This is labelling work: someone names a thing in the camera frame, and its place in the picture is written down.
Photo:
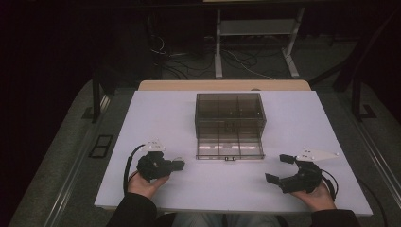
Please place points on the white metal stand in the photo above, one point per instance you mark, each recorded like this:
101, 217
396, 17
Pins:
258, 26

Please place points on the person's right hand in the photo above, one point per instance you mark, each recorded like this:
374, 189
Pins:
320, 200

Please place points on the person's left hand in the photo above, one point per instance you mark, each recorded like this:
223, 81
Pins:
145, 187

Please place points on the black floor socket plate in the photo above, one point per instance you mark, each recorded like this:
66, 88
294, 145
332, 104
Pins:
101, 146

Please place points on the black metal stand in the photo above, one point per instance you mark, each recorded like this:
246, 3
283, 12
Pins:
96, 104
357, 104

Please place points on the metal floor rail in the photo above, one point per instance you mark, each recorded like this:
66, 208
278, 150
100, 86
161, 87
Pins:
75, 170
375, 151

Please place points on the smoky clear drawer box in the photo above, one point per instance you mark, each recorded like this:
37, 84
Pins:
230, 108

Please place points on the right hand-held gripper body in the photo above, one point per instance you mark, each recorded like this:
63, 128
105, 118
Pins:
307, 179

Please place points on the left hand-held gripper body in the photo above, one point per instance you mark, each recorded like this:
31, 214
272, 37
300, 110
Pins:
153, 167

